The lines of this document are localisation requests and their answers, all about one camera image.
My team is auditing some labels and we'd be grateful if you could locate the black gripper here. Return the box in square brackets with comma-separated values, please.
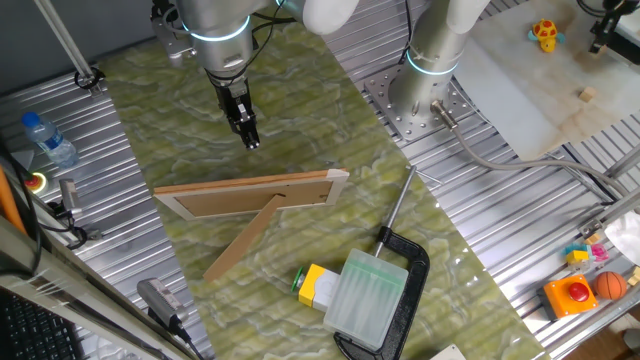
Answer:
[207, 72, 262, 150]

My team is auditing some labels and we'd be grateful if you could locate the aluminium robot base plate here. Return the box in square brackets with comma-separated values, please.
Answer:
[362, 64, 481, 142]

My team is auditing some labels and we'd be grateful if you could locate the white cloth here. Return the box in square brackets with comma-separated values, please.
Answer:
[603, 209, 640, 267]

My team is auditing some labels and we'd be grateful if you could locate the pink toy block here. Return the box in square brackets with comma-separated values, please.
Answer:
[589, 243, 611, 264]

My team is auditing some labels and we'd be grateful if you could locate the green marble pattern mat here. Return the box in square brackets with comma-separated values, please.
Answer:
[97, 14, 551, 360]

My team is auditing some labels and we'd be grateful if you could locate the orange pole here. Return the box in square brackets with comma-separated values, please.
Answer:
[0, 164, 27, 236]

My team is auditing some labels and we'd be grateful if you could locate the small toy basketball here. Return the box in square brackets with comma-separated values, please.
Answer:
[593, 270, 629, 301]

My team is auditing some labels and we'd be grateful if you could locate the red emergency stop button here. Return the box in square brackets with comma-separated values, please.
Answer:
[23, 171, 49, 196]

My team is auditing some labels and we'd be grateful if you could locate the black C-clamp with steel screw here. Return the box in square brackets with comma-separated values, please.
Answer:
[332, 164, 444, 360]

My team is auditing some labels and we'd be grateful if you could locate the aluminium profile bar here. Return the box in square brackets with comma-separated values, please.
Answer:
[602, 144, 640, 181]
[579, 187, 640, 239]

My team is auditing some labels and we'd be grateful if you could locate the black loose cable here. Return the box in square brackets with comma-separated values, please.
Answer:
[0, 139, 44, 276]

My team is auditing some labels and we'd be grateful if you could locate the orange box with red button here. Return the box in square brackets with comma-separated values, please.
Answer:
[542, 273, 600, 321]

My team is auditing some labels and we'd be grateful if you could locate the translucent plastic box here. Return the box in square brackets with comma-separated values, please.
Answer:
[322, 248, 410, 353]

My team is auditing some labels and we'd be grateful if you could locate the black bystander robot gripper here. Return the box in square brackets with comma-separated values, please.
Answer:
[574, 0, 631, 55]

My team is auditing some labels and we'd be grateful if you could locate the grey camera on black mount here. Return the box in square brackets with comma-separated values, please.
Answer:
[136, 277, 206, 360]

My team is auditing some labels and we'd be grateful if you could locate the yellow toy block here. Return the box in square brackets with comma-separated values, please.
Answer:
[564, 248, 591, 266]

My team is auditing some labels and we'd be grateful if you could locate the white pole with black ring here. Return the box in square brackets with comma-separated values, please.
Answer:
[33, 0, 107, 97]

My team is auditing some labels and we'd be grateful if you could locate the beige marble pattern mat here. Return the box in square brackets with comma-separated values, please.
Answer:
[452, 0, 640, 162]

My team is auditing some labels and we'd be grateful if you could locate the yellow toy turtle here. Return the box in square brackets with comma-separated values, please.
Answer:
[527, 18, 567, 54]

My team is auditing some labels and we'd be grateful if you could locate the clear water bottle blue cap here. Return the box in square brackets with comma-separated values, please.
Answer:
[20, 111, 80, 170]

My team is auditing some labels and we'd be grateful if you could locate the grey cable with metal connector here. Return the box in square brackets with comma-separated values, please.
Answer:
[429, 98, 631, 201]

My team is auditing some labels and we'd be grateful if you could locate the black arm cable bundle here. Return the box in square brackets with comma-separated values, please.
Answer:
[247, 0, 299, 74]

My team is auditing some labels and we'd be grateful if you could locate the wooden picture frame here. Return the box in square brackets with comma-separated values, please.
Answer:
[152, 168, 350, 284]

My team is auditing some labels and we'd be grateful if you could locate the aluminium frame beam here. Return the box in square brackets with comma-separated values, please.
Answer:
[0, 214, 201, 360]

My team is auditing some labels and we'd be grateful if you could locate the black keyboard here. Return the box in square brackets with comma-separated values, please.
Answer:
[0, 287, 86, 360]

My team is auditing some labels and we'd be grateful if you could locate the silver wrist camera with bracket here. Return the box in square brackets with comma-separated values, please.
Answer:
[149, 0, 197, 69]

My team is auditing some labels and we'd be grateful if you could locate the white card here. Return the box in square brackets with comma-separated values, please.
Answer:
[429, 343, 469, 360]

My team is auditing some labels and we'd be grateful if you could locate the yellow grey green button box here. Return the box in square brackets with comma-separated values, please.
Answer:
[290, 263, 342, 313]

